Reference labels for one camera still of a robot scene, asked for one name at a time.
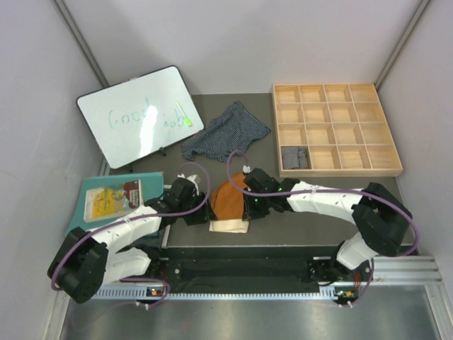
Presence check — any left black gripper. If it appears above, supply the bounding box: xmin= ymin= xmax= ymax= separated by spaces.
xmin=178 ymin=191 xmax=217 ymax=226

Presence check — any orange underwear white waistband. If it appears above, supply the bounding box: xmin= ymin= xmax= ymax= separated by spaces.
xmin=209 ymin=181 xmax=248 ymax=234

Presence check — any grey striped underwear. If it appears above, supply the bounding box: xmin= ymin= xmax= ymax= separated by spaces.
xmin=281 ymin=146 xmax=309 ymax=170

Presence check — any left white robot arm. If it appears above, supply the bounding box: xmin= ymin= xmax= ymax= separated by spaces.
xmin=47 ymin=174 xmax=207 ymax=304

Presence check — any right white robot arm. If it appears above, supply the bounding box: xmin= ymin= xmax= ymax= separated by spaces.
xmin=244 ymin=169 xmax=413 ymax=281

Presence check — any dark blue striped underwear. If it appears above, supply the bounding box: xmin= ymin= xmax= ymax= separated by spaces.
xmin=182 ymin=101 xmax=270 ymax=162

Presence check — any teal folder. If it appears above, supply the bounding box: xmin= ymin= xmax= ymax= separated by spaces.
xmin=64 ymin=173 xmax=164 ymax=236

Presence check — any green marker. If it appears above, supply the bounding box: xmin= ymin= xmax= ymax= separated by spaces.
xmin=176 ymin=102 xmax=192 ymax=126

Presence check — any wooden compartment tray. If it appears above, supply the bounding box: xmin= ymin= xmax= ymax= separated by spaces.
xmin=273 ymin=83 xmax=403 ymax=177

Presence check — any yellow picture book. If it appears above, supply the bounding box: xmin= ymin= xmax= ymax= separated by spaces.
xmin=84 ymin=180 xmax=143 ymax=222

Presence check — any white whiteboard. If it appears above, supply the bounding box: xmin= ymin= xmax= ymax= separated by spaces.
xmin=76 ymin=66 xmax=205 ymax=169

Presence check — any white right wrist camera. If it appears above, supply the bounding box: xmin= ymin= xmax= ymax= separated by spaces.
xmin=242 ymin=165 xmax=251 ymax=175

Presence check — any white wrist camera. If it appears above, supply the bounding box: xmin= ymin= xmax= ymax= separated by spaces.
xmin=178 ymin=174 xmax=200 ymax=195
xmin=242 ymin=165 xmax=251 ymax=175

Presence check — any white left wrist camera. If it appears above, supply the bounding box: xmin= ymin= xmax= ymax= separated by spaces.
xmin=178 ymin=174 xmax=200 ymax=195

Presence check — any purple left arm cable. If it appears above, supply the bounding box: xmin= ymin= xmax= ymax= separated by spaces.
xmin=51 ymin=161 xmax=211 ymax=305

